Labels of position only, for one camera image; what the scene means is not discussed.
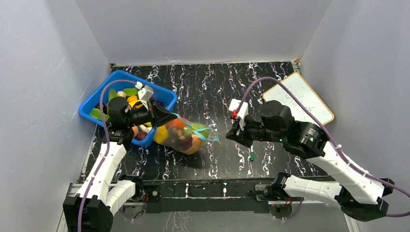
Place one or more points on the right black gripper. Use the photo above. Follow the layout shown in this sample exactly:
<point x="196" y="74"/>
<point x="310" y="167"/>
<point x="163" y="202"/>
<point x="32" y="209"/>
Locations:
<point x="239" y="136"/>

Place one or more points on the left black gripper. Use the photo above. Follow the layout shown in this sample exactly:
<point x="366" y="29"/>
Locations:
<point x="161" y="116"/>

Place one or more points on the yellow bell pepper toy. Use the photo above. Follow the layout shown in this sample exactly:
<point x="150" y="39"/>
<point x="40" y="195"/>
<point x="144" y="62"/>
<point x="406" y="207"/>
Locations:
<point x="161" y="134"/>

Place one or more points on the clear zip top bag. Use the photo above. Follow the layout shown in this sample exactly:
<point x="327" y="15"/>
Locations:
<point x="188" y="130"/>

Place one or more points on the green cabbage toy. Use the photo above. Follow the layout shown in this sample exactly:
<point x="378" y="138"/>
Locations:
<point x="199" y="126"/>

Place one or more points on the orange papaya slice toy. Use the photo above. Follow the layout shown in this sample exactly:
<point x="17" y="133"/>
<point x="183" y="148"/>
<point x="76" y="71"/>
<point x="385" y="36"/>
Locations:
<point x="191" y="144"/>

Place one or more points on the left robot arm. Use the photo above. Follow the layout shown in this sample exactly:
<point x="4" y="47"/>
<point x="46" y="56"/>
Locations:
<point x="102" y="173"/>

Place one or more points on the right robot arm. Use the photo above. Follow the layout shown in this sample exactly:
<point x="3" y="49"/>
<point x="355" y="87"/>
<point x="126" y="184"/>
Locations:
<point x="359" y="197"/>

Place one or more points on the green capped white marker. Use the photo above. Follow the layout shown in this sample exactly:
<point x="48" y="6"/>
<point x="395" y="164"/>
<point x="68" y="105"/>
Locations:
<point x="251" y="154"/>

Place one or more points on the white dry erase board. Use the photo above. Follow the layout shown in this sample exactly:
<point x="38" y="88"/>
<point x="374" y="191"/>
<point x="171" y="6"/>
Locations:
<point x="299" y="87"/>

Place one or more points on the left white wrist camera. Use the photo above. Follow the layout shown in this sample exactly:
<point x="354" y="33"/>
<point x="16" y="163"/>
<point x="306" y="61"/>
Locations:
<point x="144" y="93"/>

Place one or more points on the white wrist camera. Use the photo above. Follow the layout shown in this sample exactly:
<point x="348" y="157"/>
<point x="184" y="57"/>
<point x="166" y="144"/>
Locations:
<point x="144" y="93"/>
<point x="238" y="113"/>

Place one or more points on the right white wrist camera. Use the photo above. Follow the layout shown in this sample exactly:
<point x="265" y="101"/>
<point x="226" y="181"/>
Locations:
<point x="238" y="113"/>

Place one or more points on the aluminium frame rail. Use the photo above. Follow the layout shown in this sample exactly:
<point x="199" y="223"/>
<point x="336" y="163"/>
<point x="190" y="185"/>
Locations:
<point x="219" y="195"/>

